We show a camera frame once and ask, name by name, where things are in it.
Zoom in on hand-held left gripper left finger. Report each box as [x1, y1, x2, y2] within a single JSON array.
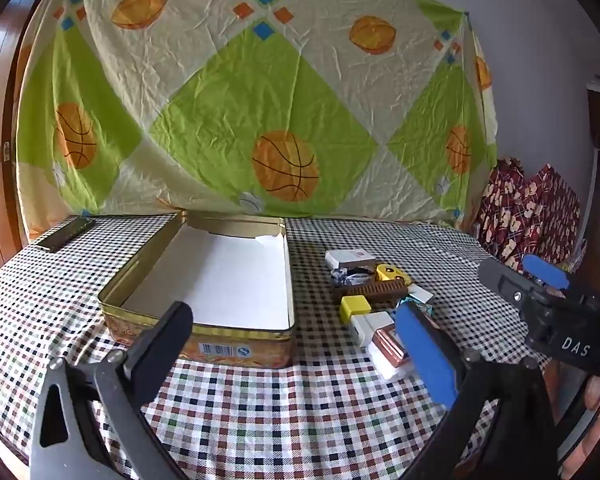
[[27, 301, 196, 480]]

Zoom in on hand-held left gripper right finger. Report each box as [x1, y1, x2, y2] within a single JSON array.
[[394, 301, 561, 480]]

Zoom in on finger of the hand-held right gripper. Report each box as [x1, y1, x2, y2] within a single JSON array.
[[477, 257, 547, 309], [522, 254, 572, 291]]

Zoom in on rose gold box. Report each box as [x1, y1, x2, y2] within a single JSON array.
[[371, 324, 412, 367]]

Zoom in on white plug charger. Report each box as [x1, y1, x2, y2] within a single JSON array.
[[350, 311, 396, 348]]

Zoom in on white teal packet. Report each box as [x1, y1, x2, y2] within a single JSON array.
[[396, 284, 435, 318]]

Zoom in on gold tin box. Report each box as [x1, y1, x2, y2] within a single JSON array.
[[98, 210, 297, 371]]

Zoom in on brown comb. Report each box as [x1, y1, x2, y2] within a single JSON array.
[[332, 280, 411, 305]]

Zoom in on yellow face toy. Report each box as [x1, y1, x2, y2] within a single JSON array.
[[375, 262, 412, 286]]

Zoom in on patterned hair clip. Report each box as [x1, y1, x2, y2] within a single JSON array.
[[331, 267, 376, 286]]

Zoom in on white card box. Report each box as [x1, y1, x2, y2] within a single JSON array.
[[325, 249, 378, 271]]

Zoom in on person's right hand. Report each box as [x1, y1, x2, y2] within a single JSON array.
[[581, 373, 600, 413]]

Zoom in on red bear print cloth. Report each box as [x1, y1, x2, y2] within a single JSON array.
[[472, 157, 583, 273]]

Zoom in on white paper liner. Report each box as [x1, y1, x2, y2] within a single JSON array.
[[121, 223, 290, 331]]

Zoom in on checkered tablecloth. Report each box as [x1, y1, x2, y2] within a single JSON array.
[[0, 215, 600, 480]]

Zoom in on black phone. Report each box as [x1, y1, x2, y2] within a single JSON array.
[[34, 217, 97, 253]]

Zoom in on basketball print bedsheet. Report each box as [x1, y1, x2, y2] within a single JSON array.
[[15, 0, 498, 241]]

